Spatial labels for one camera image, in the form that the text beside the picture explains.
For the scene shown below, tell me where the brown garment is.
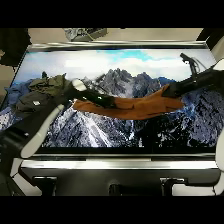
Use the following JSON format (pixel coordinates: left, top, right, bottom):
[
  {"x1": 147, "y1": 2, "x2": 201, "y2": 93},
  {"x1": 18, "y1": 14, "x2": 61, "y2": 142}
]
[{"x1": 71, "y1": 84, "x2": 185, "y2": 121}]

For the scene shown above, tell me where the grey garment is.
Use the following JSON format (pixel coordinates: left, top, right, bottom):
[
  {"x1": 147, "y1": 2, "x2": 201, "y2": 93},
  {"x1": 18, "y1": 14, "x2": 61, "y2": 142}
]
[{"x1": 14, "y1": 90, "x2": 60, "y2": 116}]

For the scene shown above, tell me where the olive green garment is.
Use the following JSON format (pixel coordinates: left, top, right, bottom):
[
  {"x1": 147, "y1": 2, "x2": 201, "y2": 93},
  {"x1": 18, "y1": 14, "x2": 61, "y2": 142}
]
[{"x1": 28, "y1": 73, "x2": 71, "y2": 98}]

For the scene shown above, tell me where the blue garment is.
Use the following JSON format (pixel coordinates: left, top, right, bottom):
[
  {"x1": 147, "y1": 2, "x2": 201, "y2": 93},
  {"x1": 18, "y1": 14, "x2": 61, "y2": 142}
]
[{"x1": 2, "y1": 79, "x2": 34, "y2": 110}]

